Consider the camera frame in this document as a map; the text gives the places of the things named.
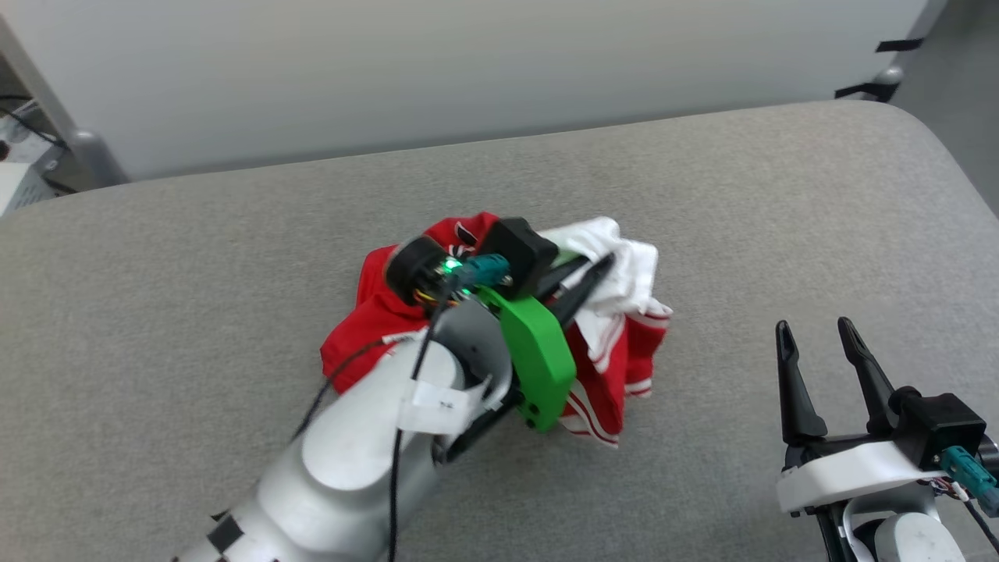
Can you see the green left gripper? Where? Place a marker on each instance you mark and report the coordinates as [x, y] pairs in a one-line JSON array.
[[538, 367]]

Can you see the white partition panel grey frame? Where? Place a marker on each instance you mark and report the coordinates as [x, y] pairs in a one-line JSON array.
[[468, 62]]

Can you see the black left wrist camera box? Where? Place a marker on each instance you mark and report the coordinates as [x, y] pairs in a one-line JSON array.
[[519, 246]]

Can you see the white power supply box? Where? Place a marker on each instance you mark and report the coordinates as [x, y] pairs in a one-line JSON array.
[[12, 183]]

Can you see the red and white jersey garment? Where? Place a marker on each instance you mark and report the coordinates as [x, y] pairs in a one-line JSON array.
[[367, 312]]

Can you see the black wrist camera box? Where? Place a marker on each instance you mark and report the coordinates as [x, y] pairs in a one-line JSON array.
[[519, 246], [944, 425]]

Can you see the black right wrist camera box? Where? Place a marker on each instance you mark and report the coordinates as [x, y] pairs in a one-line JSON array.
[[944, 425]]

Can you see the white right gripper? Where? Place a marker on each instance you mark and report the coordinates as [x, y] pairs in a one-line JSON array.
[[843, 472]]

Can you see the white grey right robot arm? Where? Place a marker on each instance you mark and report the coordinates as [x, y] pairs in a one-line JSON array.
[[905, 542]]

